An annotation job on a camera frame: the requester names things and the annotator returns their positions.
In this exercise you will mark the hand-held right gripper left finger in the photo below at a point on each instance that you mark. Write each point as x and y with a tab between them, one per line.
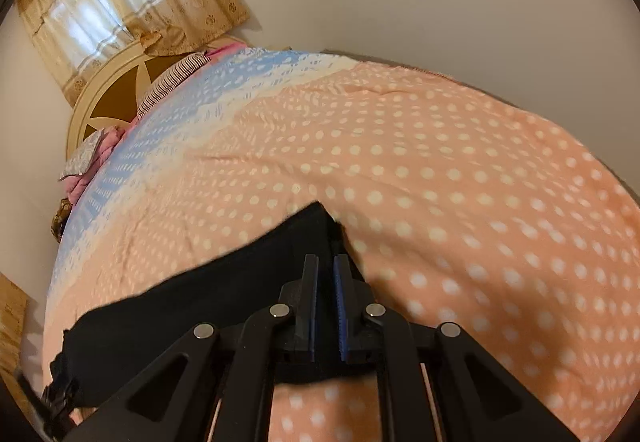
311	302

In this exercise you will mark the brown patterned bag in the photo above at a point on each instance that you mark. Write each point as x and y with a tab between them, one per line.
61	222

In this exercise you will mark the grey patterned pillow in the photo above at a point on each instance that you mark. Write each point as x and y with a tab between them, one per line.
82	154

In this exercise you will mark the striped pillow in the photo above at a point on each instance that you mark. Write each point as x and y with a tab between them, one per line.
165	81

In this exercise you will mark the cream and brown headboard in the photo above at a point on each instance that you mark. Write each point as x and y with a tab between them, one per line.
100	96

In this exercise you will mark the wooden furniture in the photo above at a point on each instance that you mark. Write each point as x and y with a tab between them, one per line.
12	322

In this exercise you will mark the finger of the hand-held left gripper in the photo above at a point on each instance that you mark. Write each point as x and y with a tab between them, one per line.
57	404

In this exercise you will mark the black pants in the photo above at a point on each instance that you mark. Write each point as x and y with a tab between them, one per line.
200	282

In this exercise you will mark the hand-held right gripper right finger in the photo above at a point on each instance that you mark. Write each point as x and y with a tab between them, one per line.
341	302

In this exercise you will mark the pink and blue dotted blanket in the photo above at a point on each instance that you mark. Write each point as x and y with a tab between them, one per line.
425	161

